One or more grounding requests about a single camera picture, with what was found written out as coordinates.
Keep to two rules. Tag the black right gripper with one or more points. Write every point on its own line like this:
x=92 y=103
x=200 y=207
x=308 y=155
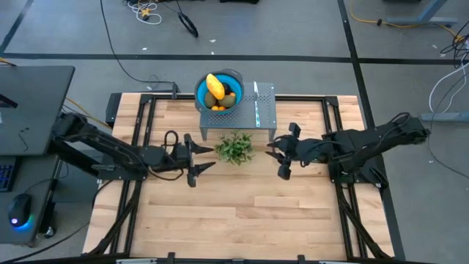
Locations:
x=300 y=150

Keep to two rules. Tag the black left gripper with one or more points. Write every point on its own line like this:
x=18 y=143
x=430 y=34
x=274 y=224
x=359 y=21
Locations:
x=179 y=155

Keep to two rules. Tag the olive green fruit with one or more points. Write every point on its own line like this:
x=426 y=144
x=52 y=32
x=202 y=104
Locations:
x=228 y=101

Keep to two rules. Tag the blue collapsible bowl grey rim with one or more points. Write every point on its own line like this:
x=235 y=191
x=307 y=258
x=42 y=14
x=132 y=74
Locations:
x=201 y=91

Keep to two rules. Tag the yellow mango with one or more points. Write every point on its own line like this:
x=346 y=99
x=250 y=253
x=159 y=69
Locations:
x=215 y=87

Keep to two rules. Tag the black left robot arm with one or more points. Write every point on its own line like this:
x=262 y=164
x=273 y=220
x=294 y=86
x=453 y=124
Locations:
x=110 y=146

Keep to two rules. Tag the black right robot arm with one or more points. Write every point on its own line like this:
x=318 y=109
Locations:
x=366 y=143

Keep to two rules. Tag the green plant in white pot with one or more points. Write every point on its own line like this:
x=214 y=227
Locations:
x=234 y=148

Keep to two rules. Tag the grey metal table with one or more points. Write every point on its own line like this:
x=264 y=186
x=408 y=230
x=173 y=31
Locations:
x=238 y=119

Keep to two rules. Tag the black desk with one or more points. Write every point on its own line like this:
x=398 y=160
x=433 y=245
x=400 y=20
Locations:
x=36 y=110

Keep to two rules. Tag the grey metal table foot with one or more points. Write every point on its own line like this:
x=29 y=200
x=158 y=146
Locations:
x=421 y=20
x=447 y=116

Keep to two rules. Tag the black computer mouse blue light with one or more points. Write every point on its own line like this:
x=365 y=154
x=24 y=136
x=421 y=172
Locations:
x=19 y=209

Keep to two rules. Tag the black keyboard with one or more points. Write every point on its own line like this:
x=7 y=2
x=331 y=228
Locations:
x=5 y=177

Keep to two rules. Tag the black aluminium rig frame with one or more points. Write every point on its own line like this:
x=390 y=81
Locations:
x=300 y=98

